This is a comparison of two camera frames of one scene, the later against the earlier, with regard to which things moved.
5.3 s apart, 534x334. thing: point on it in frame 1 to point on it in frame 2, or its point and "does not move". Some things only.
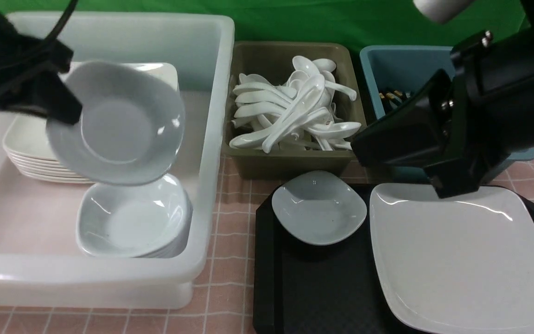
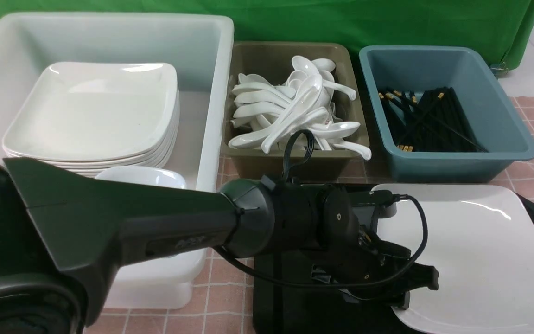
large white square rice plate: [480, 262] does not move
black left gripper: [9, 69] to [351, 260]
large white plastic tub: [24, 251] does not move
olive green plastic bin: [272, 58] does not move
